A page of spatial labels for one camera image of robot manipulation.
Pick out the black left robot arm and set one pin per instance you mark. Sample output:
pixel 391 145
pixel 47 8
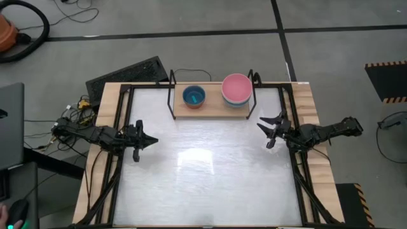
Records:
pixel 95 135

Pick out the orange vacuum cleaner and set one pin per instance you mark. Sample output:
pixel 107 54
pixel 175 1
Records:
pixel 6 33

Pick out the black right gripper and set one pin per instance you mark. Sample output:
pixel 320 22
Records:
pixel 280 128

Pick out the large pink bowl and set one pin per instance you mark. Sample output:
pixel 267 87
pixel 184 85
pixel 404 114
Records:
pixel 237 87

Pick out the grey-blue bowl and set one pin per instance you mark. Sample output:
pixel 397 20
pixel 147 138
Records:
pixel 237 106

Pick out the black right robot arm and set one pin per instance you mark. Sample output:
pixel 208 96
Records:
pixel 321 132

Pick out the person's hand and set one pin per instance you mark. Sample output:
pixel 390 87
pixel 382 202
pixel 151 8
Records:
pixel 4 216

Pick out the small grey device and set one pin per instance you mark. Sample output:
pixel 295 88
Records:
pixel 390 124

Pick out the black computer mouse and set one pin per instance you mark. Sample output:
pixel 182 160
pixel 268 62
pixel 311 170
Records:
pixel 18 211

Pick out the black metal table frame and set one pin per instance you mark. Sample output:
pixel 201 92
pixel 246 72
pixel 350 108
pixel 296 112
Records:
pixel 146 86

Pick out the black mat with hazard stripes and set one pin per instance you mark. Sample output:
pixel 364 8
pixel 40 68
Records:
pixel 353 203
pixel 388 81

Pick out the wooden shelf with black frame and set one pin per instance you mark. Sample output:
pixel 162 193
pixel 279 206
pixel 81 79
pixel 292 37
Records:
pixel 213 109

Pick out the red translucent bowl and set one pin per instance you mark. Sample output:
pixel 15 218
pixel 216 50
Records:
pixel 191 107

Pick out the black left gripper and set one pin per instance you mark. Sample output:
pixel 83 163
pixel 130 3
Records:
pixel 137 140

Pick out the black perforated panel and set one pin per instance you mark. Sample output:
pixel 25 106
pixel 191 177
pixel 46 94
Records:
pixel 127 74

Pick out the blue translucent bowl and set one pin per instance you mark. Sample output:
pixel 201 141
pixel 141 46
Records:
pixel 194 95

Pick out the grey laptop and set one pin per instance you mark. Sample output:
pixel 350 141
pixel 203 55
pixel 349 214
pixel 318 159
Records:
pixel 11 124

